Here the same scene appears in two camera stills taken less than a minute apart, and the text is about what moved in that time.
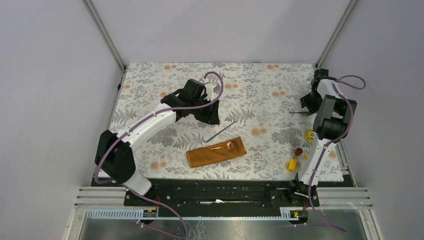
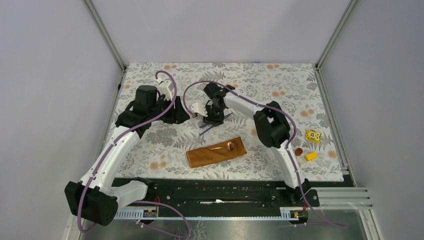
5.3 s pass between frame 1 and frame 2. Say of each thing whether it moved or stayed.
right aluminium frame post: stayed
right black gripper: moved
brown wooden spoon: stayed
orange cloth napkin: stayed
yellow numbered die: stayed
